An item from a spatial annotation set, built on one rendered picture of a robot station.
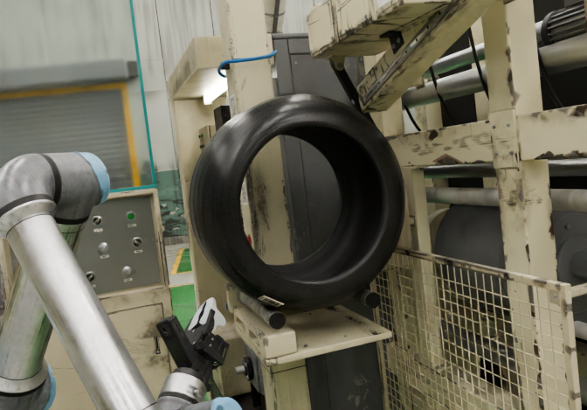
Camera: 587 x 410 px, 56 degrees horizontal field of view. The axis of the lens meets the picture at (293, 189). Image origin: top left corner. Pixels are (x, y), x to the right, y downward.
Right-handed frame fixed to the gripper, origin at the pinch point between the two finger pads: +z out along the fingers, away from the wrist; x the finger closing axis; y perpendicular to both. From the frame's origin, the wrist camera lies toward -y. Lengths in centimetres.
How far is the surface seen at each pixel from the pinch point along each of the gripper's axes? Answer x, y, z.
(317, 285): 11.3, 23.1, 17.4
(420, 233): 19, 61, 66
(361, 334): 9.8, 44.8, 16.5
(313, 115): 29, -7, 46
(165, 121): -581, 128, 727
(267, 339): -2.2, 22.2, 4.1
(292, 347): 0.3, 28.9, 5.1
